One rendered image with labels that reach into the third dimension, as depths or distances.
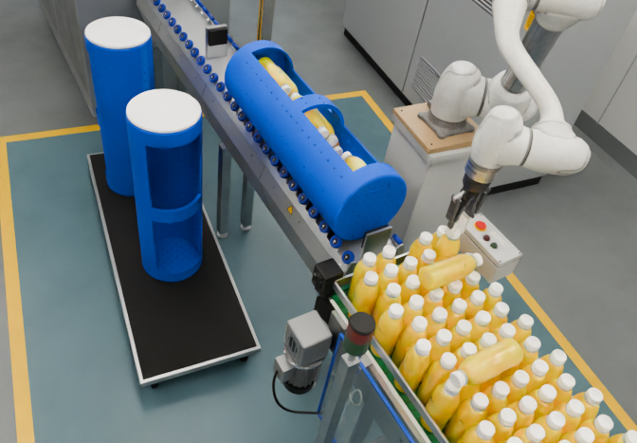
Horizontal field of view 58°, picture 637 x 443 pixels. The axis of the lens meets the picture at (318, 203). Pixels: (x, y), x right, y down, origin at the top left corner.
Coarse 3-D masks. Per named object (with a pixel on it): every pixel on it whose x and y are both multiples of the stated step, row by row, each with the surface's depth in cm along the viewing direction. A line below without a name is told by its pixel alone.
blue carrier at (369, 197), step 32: (256, 64) 219; (288, 64) 240; (256, 96) 213; (320, 96) 207; (256, 128) 220; (288, 128) 199; (288, 160) 199; (320, 160) 187; (320, 192) 185; (352, 192) 177; (384, 192) 185; (352, 224) 188; (384, 224) 198
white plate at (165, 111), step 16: (144, 96) 224; (160, 96) 226; (176, 96) 227; (128, 112) 216; (144, 112) 217; (160, 112) 218; (176, 112) 220; (192, 112) 221; (144, 128) 211; (160, 128) 211; (176, 128) 213
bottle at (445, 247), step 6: (444, 234) 178; (438, 240) 179; (444, 240) 176; (450, 240) 175; (456, 240) 174; (438, 246) 178; (444, 246) 176; (450, 246) 175; (456, 246) 175; (438, 252) 178; (444, 252) 177; (450, 252) 176; (456, 252) 177; (438, 258) 179; (444, 258) 178
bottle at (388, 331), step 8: (384, 312) 163; (384, 320) 161; (392, 320) 160; (400, 320) 160; (376, 328) 166; (384, 328) 161; (392, 328) 160; (400, 328) 161; (376, 336) 166; (384, 336) 163; (392, 336) 162; (384, 344) 165; (392, 344) 166; (376, 352) 169
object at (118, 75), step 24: (96, 48) 248; (144, 48) 255; (96, 72) 258; (120, 72) 255; (144, 72) 263; (96, 96) 269; (120, 96) 263; (120, 120) 273; (120, 144) 283; (120, 168) 293; (120, 192) 305
